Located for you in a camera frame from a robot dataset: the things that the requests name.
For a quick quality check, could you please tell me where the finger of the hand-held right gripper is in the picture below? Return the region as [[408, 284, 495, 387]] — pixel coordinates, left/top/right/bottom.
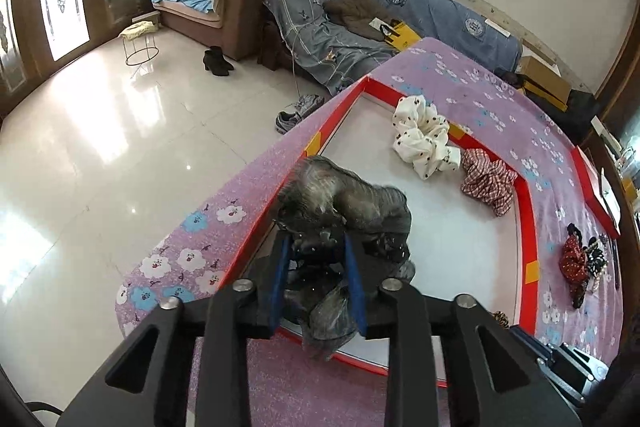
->
[[510, 327, 544, 359]]

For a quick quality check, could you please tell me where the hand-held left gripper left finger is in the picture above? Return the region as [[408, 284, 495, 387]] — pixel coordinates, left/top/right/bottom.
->
[[57, 232, 296, 427]]

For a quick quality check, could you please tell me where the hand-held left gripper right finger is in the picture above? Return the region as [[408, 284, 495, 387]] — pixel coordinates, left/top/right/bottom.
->
[[344, 234, 583, 427]]

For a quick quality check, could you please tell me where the grey organza scrunchie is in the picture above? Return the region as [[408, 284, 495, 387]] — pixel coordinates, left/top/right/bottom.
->
[[274, 156, 417, 362]]

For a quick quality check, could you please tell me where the dark red dotted scrunchie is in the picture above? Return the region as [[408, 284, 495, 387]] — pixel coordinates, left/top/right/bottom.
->
[[560, 224, 593, 308]]

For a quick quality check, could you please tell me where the red tray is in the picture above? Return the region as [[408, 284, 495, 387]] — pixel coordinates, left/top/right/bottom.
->
[[220, 76, 541, 390]]

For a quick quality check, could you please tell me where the black scrunchie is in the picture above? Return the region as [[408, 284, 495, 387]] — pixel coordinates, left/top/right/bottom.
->
[[585, 234, 610, 293]]

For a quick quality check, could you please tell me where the red checked scrunchie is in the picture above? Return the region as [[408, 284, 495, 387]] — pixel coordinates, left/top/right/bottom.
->
[[460, 148, 519, 219]]

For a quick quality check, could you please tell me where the grey sneaker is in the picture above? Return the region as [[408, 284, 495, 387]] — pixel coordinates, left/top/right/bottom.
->
[[275, 111, 303, 135], [292, 94, 326, 115]]

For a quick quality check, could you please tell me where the white dotted scrunchie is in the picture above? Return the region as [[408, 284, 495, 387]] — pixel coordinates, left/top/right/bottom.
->
[[391, 95, 463, 180]]

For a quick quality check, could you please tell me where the red box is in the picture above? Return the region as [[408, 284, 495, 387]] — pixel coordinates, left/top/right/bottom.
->
[[577, 146, 623, 238]]

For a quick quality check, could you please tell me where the grey-blue bed sheet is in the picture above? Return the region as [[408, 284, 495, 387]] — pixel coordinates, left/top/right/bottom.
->
[[280, 19, 401, 96]]

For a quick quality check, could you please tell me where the purple floral tablecloth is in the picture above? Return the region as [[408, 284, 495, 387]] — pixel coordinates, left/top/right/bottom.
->
[[115, 37, 626, 427]]

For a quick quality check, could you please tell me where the yellow black bag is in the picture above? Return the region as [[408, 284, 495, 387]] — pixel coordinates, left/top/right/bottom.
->
[[370, 18, 423, 52]]

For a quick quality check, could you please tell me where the cardboard box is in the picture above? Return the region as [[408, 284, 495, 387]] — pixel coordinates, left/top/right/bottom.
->
[[517, 56, 571, 112]]

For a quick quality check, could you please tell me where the brown blanket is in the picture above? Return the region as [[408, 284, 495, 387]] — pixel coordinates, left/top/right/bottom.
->
[[324, 0, 396, 42]]

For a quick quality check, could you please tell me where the grey-blue pillow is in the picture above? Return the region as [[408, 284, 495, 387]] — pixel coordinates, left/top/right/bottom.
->
[[263, 0, 332, 38]]

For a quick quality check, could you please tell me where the brown sofa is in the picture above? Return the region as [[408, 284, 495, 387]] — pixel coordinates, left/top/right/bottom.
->
[[152, 0, 281, 62]]

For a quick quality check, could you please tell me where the blue quilt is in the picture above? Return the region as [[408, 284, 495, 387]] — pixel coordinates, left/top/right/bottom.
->
[[327, 0, 523, 72]]

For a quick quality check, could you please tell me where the pale yellow cloth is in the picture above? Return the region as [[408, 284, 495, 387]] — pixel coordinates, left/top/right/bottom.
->
[[118, 21, 161, 40]]

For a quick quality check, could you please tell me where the wire stool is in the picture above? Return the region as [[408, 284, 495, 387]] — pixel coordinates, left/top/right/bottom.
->
[[122, 32, 161, 68]]

